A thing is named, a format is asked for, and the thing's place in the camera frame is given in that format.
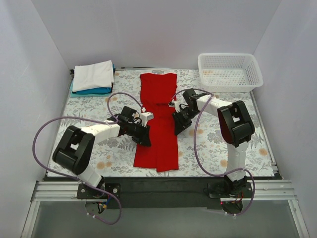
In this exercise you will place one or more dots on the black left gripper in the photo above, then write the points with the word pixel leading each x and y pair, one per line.
pixel 139 131

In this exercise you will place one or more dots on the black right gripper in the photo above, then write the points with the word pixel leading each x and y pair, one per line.
pixel 183 120

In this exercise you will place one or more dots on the red t shirt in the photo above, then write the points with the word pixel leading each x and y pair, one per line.
pixel 156 93

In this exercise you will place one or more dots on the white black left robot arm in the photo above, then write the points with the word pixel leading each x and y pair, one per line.
pixel 75 147

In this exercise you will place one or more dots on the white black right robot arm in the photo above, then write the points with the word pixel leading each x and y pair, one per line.
pixel 236 125

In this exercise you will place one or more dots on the white plastic basket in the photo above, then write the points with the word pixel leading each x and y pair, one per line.
pixel 229 72

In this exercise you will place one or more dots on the teal folded t shirt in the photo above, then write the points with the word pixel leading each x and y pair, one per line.
pixel 96 91

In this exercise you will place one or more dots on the white folded t shirt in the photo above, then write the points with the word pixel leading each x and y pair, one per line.
pixel 99 75

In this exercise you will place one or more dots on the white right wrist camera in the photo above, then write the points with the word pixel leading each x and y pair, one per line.
pixel 175 104

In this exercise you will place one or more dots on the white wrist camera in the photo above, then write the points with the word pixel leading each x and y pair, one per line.
pixel 145 118
pixel 175 104

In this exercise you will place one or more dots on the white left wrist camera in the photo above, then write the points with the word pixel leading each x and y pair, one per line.
pixel 145 118

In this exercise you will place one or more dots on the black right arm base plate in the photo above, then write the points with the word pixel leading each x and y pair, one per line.
pixel 225 188

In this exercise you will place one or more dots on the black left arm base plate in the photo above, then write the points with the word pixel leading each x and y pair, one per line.
pixel 106 191

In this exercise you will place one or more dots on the aluminium front rail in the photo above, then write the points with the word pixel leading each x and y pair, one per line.
pixel 159 193

